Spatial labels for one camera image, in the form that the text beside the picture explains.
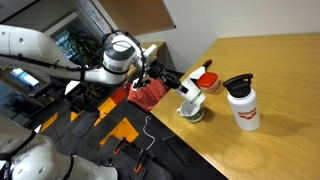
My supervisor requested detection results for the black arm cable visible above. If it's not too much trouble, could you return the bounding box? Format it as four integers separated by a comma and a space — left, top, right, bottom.
79, 29, 148, 90

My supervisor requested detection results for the cork board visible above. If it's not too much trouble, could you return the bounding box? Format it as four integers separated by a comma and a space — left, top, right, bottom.
97, 0, 177, 37

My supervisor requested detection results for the red lidded plastic container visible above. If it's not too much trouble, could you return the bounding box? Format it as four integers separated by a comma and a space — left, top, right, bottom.
196, 71, 221, 95

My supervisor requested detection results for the white and green mug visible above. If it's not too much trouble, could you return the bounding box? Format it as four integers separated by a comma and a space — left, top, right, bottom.
175, 99, 206, 124

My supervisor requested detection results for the pink cloth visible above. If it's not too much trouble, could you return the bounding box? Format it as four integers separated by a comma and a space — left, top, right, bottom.
126, 77, 170, 113

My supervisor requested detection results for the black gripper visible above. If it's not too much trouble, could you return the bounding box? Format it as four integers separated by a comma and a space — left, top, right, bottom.
145, 59, 190, 95

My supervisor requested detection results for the white water bottle black cap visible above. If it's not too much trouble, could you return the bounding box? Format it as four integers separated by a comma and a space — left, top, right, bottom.
222, 73, 262, 132

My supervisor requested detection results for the green potted plant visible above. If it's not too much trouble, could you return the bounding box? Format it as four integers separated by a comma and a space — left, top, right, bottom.
67, 30, 102, 67

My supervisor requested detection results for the white cable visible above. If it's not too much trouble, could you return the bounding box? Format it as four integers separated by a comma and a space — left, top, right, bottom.
142, 115, 157, 152

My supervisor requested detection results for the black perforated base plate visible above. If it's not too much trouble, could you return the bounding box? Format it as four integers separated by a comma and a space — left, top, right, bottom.
94, 138, 174, 180

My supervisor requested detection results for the black flat panel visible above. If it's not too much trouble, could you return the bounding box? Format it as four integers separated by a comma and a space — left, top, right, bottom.
70, 95, 101, 139

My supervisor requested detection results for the black orange clamp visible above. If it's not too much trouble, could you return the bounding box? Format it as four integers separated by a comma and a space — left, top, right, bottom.
112, 135, 127, 156
133, 148, 148, 174

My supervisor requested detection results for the white paper coffee cup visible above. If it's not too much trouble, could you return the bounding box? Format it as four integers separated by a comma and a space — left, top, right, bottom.
175, 77, 207, 107

